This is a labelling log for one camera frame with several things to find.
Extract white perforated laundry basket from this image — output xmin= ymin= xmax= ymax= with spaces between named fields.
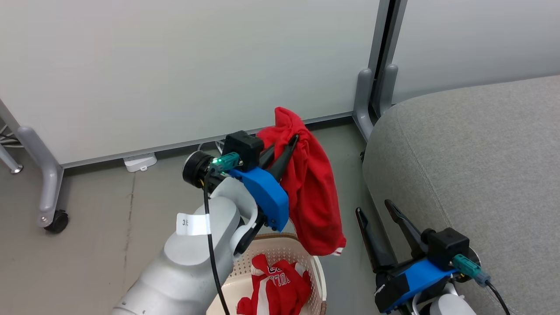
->
xmin=206 ymin=233 xmax=328 ymax=315

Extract grey partition foot with caster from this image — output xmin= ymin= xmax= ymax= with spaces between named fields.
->
xmin=17 ymin=126 xmax=65 ymax=229

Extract narrow white partition panel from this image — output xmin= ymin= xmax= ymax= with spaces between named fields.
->
xmin=385 ymin=0 xmax=560 ymax=105

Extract wide white partition panel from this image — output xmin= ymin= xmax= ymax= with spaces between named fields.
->
xmin=0 ymin=0 xmax=391 ymax=169

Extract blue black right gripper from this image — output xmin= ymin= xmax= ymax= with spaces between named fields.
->
xmin=356 ymin=199 xmax=458 ymax=314

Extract black caster wheel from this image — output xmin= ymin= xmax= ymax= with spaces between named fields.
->
xmin=45 ymin=210 xmax=70 ymax=234

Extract left black cable teal plug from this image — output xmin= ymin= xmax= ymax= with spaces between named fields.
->
xmin=203 ymin=152 xmax=242 ymax=315

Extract grey fabric sofa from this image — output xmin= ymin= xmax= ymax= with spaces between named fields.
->
xmin=362 ymin=75 xmax=560 ymax=315

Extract thin grey metal leg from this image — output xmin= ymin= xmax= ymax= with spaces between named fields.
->
xmin=0 ymin=143 xmax=24 ymax=175

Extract white power adapter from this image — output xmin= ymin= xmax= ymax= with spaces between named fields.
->
xmin=123 ymin=153 xmax=158 ymax=173

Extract right black cable teal plug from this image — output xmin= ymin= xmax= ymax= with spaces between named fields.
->
xmin=452 ymin=255 xmax=511 ymax=315

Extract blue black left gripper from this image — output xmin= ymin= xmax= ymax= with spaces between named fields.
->
xmin=227 ymin=135 xmax=300 ymax=232

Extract black cable teal plug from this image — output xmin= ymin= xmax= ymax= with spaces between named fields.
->
xmin=203 ymin=152 xmax=242 ymax=315
xmin=452 ymin=255 xmax=511 ymax=315

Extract red white printed jersey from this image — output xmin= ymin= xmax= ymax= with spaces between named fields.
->
xmin=236 ymin=254 xmax=312 ymax=315

